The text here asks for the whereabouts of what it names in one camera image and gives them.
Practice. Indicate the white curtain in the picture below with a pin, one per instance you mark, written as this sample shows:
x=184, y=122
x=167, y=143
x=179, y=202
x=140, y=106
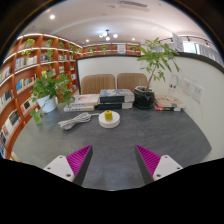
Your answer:
x=208, y=52

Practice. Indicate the tall plant in black pot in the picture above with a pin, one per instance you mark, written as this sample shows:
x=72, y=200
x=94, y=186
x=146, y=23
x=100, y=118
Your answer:
x=144, y=96

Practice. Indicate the clear acrylic sign stand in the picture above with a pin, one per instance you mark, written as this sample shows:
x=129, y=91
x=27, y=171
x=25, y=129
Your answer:
x=173, y=86

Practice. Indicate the white wall socket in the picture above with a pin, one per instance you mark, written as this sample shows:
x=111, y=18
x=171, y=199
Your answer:
x=187, y=86
x=198, y=92

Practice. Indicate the round white power strip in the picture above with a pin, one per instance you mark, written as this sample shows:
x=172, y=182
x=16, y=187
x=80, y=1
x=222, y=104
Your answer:
x=109, y=124

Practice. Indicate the yellow and white charger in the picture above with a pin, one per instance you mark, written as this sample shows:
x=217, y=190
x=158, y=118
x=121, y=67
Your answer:
x=108, y=115

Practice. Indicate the thick dark grey-covered book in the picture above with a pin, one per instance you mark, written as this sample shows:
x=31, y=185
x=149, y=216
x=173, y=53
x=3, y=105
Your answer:
x=115, y=95

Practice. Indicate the ivy plant in white pot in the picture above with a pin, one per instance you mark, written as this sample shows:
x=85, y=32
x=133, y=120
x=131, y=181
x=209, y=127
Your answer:
x=46, y=103

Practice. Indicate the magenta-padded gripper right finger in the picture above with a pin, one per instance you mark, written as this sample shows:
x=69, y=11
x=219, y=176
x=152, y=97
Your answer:
x=165, y=166

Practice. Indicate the dark blue-spined book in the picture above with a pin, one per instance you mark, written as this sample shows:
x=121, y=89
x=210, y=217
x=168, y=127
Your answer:
x=113, y=106

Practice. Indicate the thin white book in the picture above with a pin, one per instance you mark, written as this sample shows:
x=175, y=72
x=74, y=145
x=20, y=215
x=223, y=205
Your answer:
x=78, y=108

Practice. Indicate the orange wooden bookshelf unit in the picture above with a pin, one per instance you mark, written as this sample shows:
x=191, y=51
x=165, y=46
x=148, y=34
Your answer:
x=20, y=90

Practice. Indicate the recessed ceiling lights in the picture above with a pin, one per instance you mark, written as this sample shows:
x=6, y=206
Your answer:
x=52, y=16

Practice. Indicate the tan upholstered chair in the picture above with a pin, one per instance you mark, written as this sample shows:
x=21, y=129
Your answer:
x=97, y=83
x=131, y=81

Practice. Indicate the white book with pink print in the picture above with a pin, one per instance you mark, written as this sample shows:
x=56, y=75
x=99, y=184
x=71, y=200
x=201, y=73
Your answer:
x=85, y=99

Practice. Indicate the ceiling air vent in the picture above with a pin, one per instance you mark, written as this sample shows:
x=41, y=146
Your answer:
x=133, y=5

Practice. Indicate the red-spined book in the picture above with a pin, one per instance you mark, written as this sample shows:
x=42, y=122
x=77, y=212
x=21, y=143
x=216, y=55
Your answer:
x=166, y=108

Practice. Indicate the white notice on shelf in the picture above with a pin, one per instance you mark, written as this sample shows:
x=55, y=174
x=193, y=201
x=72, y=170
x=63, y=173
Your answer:
x=121, y=49

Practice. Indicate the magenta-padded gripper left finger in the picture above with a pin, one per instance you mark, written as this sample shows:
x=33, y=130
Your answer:
x=63, y=166

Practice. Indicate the ceiling chandelier lamp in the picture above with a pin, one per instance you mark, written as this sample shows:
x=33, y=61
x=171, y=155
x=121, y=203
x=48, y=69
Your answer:
x=107, y=34

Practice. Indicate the white hanging sign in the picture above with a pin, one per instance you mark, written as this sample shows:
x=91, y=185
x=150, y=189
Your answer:
x=178, y=42

